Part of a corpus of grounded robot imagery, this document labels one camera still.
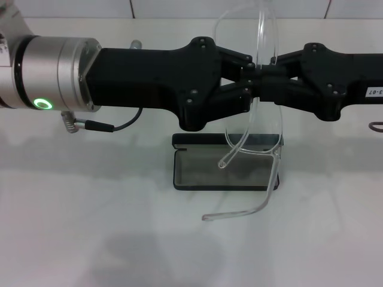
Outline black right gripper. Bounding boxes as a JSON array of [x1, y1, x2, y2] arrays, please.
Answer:
[[259, 42, 383, 122]]

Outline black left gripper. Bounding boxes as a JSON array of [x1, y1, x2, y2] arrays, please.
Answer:
[[85, 35, 263, 132]]

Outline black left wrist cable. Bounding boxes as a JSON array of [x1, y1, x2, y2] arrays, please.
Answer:
[[61, 106, 144, 135]]

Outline clear white glasses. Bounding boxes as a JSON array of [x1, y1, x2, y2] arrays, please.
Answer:
[[202, 0, 285, 222]]

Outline black glasses case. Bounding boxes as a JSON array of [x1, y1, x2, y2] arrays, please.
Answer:
[[172, 133, 284, 192]]

